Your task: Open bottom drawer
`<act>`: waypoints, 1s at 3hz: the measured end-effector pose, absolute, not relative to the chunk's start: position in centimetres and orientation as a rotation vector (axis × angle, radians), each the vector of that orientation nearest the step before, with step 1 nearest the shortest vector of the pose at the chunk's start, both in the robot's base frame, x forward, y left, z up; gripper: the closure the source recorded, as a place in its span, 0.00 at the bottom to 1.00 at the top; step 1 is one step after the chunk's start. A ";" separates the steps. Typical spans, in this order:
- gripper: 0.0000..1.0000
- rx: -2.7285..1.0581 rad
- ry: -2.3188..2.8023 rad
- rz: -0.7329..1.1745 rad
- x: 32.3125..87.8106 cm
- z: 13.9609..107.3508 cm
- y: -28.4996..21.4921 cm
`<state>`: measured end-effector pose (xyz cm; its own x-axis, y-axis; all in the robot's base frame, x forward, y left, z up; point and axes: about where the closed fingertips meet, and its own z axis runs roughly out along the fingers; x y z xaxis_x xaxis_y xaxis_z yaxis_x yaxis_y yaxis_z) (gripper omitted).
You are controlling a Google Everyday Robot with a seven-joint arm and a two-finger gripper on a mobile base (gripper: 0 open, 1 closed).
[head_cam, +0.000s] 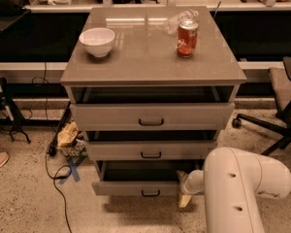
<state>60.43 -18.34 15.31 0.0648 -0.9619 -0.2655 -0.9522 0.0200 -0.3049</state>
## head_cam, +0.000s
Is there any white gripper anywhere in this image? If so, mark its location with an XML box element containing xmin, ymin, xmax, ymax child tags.
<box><xmin>177</xmin><ymin>170</ymin><xmax>204</xmax><ymax>208</ymax></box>

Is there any grey bottom drawer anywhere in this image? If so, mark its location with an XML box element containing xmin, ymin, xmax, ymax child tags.
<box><xmin>92</xmin><ymin>159</ymin><xmax>204</xmax><ymax>197</ymax></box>

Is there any grey drawer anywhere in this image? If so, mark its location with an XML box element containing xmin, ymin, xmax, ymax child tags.
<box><xmin>92</xmin><ymin>159</ymin><xmax>204</xmax><ymax>197</ymax></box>
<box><xmin>85</xmin><ymin>141</ymin><xmax>216</xmax><ymax>160</ymax></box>
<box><xmin>70</xmin><ymin>103</ymin><xmax>234</xmax><ymax>131</ymax></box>

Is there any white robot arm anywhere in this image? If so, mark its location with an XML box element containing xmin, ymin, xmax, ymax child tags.
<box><xmin>178</xmin><ymin>147</ymin><xmax>291</xmax><ymax>233</ymax></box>

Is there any grey middle drawer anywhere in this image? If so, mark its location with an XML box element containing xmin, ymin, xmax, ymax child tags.
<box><xmin>85</xmin><ymin>141</ymin><xmax>216</xmax><ymax>160</ymax></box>

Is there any grey drawer cabinet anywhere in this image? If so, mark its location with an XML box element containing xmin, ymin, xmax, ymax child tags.
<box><xmin>60</xmin><ymin>6</ymin><xmax>247</xmax><ymax>189</ymax></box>

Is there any grey top drawer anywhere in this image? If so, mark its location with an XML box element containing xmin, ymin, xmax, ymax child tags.
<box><xmin>70</xmin><ymin>103</ymin><xmax>234</xmax><ymax>131</ymax></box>

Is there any blue tape cross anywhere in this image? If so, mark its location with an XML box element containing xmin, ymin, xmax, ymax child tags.
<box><xmin>58</xmin><ymin>156</ymin><xmax>85</xmax><ymax>184</ymax></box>

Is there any yellow snack bag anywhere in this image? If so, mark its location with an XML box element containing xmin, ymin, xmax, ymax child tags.
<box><xmin>57</xmin><ymin>121</ymin><xmax>79</xmax><ymax>147</ymax></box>

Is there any black power adapter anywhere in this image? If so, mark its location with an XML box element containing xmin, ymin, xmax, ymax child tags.
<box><xmin>48</xmin><ymin>140</ymin><xmax>57</xmax><ymax>156</ymax></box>

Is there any black office chair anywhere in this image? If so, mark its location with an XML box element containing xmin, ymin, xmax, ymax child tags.
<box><xmin>232</xmin><ymin>56</ymin><xmax>291</xmax><ymax>155</ymax></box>

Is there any red soda can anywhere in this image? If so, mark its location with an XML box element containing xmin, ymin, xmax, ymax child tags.
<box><xmin>177</xmin><ymin>19</ymin><xmax>198</xmax><ymax>57</ymax></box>

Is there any clear plastic bottle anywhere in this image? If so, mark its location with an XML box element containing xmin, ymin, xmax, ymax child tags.
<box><xmin>164</xmin><ymin>10</ymin><xmax>199</xmax><ymax>35</ymax></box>

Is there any white ceramic bowl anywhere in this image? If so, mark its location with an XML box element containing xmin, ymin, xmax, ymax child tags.
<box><xmin>79</xmin><ymin>27</ymin><xmax>115</xmax><ymax>57</ymax></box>

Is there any black tripod stand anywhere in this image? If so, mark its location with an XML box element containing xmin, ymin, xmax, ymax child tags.
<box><xmin>0</xmin><ymin>84</ymin><xmax>31</xmax><ymax>143</ymax></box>

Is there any black floor cable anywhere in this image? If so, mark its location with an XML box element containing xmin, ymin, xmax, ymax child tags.
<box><xmin>31</xmin><ymin>61</ymin><xmax>74</xmax><ymax>233</ymax></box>

